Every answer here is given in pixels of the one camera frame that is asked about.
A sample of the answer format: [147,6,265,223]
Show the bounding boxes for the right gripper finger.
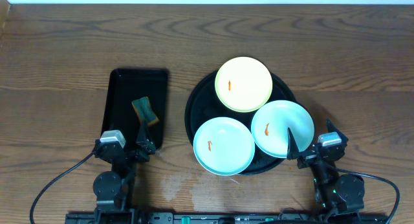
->
[326,118,349,143]
[287,128,300,156]

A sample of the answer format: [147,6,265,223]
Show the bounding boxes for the green and orange sponge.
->
[131,96,159,126]

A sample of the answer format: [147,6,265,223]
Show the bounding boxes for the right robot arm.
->
[287,119,365,223]

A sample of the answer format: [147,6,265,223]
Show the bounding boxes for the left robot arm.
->
[93,120,156,224]

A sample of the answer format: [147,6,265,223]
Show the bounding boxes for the black rectangular tray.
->
[102,68,168,150]

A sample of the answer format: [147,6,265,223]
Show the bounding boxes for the round black tray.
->
[184,71,283,175]

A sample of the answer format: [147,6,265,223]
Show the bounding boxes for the yellow plate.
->
[214,56,273,113]

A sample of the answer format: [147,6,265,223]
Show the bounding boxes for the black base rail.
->
[64,212,389,224]

